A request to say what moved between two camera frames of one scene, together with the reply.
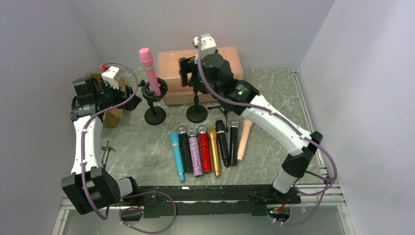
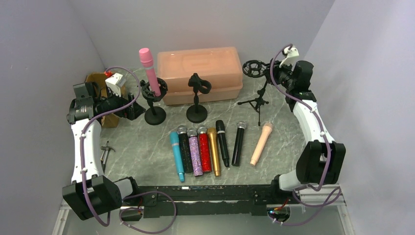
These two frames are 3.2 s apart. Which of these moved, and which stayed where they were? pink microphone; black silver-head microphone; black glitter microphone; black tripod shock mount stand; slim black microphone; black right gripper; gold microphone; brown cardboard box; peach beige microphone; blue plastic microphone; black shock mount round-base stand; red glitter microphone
Moved: black silver-head microphone; black right gripper; peach beige microphone; black tripod shock mount stand
Stayed: pink microphone; slim black microphone; blue plastic microphone; black glitter microphone; brown cardboard box; red glitter microphone; gold microphone; black shock mount round-base stand
